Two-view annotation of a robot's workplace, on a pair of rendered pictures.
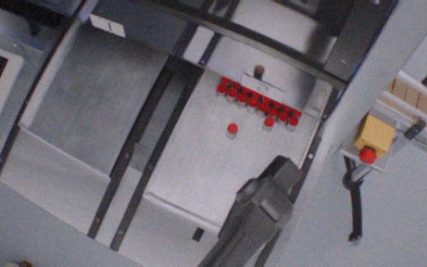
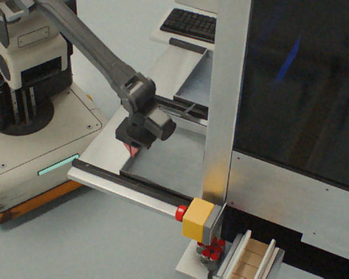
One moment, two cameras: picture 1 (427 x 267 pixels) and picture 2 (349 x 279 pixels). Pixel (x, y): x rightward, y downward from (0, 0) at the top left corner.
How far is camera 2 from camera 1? 1.38 m
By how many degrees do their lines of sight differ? 47
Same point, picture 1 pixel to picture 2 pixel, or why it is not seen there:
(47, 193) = (161, 71)
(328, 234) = not seen: outside the picture
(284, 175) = (159, 114)
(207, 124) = not seen: hidden behind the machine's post
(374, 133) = (197, 206)
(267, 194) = (143, 82)
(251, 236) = (116, 66)
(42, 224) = not seen: hidden behind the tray
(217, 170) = (180, 155)
